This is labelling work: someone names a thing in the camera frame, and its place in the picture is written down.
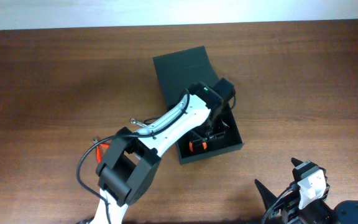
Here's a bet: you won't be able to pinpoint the orange black long-nose pliers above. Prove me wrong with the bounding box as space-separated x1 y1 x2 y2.
189 141 208 153

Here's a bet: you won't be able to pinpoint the dark green box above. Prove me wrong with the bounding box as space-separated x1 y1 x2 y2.
153 46 244 165

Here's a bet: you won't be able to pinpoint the silver combination wrench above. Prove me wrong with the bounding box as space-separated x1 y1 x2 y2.
130 118 147 128

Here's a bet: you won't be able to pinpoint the red black cutting pliers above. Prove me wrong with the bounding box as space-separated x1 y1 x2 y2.
96 143 109 164

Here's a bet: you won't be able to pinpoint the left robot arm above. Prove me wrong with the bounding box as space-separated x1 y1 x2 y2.
91 78 236 223

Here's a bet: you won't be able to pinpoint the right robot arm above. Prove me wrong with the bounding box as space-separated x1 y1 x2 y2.
254 157 358 224

